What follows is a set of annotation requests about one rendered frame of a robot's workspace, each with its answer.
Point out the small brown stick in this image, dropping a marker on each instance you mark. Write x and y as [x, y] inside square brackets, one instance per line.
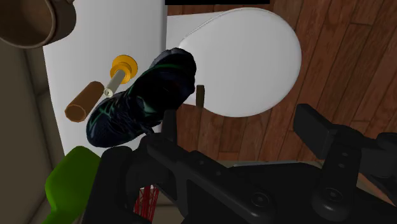
[200, 95]

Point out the green curved object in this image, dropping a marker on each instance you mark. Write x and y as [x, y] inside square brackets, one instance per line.
[69, 186]

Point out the brown round pot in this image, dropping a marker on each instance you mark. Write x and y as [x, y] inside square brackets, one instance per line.
[28, 21]

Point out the brown cylinder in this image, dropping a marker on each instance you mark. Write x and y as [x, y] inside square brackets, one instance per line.
[83, 102]

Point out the yellow disc with grey rod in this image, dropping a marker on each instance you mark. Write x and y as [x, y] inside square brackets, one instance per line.
[124, 66]

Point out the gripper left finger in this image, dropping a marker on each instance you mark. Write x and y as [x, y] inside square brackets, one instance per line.
[198, 173]

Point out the dark blue green shoe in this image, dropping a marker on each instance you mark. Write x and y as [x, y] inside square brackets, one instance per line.
[145, 96]

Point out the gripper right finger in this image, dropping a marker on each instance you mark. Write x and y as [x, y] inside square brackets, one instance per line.
[336, 155]

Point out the red mesh object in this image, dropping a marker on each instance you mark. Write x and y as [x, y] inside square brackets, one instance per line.
[147, 203]

